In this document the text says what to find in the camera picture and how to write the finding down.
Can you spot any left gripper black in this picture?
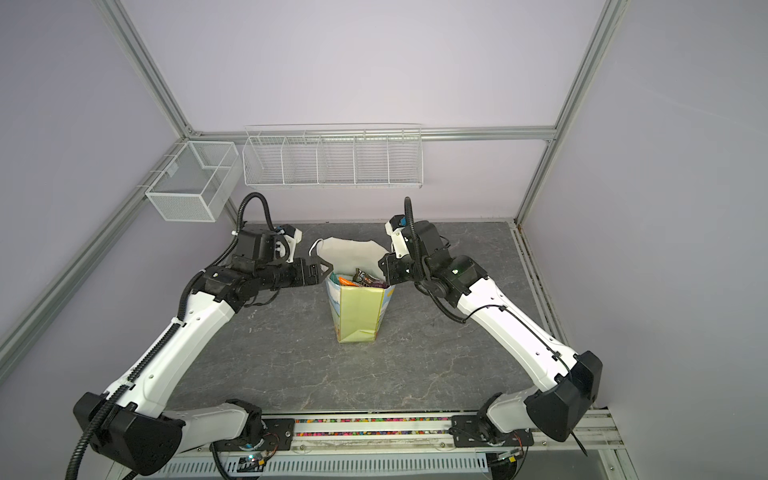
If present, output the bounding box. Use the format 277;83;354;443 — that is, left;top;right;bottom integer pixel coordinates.
257;255;333;291

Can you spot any orange Fox's candy bag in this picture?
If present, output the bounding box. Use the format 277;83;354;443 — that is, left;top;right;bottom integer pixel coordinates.
337;275;360;287

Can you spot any purple M&M's packet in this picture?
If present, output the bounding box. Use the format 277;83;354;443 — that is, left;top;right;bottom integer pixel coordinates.
353;269;389;289

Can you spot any illustrated paper gift bag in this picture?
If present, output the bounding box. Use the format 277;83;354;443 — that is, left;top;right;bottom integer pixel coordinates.
310;237;394;343

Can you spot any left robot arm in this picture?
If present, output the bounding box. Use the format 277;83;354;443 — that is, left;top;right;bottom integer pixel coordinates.
65;192;333;479

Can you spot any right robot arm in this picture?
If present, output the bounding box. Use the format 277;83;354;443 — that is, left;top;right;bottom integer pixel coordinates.
378;198;603;444

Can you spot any white mesh box basket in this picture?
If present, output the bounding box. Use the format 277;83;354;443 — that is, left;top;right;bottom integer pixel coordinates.
146;141;243;223

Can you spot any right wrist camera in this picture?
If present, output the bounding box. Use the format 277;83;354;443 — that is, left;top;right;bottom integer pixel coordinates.
385;214;410;259

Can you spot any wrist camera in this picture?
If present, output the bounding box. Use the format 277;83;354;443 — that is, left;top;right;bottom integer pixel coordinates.
276;225;303;263
385;214;410;259

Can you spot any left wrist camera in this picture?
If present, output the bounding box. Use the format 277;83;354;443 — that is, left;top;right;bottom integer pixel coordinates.
276;225;303;263

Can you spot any long white wire basket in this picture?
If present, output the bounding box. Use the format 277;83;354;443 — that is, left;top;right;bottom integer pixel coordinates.
241;123;424;187

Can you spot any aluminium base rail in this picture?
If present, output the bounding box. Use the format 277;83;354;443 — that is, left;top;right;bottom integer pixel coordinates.
155;409;636;479

